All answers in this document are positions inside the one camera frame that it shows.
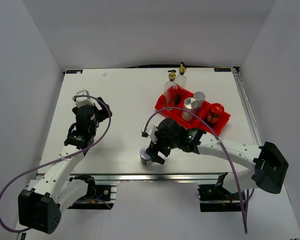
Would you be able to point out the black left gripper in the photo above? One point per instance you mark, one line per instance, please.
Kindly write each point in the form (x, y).
(102, 114)

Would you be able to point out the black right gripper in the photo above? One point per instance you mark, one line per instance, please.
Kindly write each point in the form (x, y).
(153, 149)

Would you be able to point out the dark spice jar silver lid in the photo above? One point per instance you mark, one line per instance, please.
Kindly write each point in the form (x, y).
(145, 159)

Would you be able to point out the white shaker silver lid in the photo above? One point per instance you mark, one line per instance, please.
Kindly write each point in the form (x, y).
(190, 105)

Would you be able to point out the glass oil bottle gold cap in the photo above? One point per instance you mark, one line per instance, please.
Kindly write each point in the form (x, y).
(170, 90)

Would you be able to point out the red lid sauce jar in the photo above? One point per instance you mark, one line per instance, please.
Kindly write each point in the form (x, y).
(215, 112)

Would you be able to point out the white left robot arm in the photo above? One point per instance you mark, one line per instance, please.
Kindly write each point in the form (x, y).
(41, 207)

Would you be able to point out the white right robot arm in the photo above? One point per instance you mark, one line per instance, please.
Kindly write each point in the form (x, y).
(265, 166)

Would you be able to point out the red plastic divided bin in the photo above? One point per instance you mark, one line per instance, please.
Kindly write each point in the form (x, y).
(204, 111)

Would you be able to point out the blue table logo sticker left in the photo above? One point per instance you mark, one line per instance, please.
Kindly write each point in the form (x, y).
(74, 71)

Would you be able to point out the blue table logo sticker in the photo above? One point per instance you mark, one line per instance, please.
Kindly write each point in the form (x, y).
(74, 71)
(222, 69)

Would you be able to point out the blue table logo sticker right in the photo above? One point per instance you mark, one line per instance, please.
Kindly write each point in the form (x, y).
(222, 69)

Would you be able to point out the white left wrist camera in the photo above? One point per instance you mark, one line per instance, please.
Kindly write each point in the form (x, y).
(83, 100)

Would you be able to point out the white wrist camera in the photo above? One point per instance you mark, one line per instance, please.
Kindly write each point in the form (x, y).
(83, 100)
(149, 131)

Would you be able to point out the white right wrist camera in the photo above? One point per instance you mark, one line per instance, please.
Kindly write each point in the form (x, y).
(149, 131)

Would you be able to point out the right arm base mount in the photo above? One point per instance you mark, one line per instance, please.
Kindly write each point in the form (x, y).
(213, 198)

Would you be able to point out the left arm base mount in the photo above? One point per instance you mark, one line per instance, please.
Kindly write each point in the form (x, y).
(99, 196)

